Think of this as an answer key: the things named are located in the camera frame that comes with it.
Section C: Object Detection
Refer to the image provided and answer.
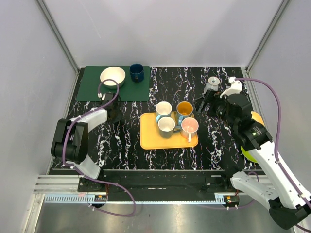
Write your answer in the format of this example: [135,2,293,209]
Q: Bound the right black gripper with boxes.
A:
[192,88,238,131]

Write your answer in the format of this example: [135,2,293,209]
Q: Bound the light blue footed mug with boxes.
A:
[204,76,220,94]

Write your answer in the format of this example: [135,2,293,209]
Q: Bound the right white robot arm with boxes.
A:
[193,89,311,230]

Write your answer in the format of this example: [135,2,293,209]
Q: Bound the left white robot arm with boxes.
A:
[51,92,122,192]

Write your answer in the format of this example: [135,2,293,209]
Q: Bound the dark blue mug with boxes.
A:
[129,64,144,83]

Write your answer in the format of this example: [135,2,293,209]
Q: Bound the pink mug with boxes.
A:
[181,117,199,143]

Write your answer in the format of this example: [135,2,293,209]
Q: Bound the orange interior blue mug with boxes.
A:
[175,101,193,125]

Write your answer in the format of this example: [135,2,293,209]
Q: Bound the white interior grey mug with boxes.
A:
[158,117,181,138]

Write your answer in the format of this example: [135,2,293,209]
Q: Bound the yellow square plate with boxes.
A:
[251,111,265,126]

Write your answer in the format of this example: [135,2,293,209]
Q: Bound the cream bowl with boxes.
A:
[100,67,126,89]

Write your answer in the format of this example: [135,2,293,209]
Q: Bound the dark green mat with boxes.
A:
[76,66,151,102]

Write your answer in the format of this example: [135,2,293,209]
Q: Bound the orange plastic tray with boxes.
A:
[139,112,199,150]

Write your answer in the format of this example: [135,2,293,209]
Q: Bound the lime green plate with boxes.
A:
[240,147,257,163]

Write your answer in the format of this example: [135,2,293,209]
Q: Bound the white mug blue handle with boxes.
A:
[155,101,172,123]

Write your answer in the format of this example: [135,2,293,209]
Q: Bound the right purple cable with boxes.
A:
[233,77,311,233]

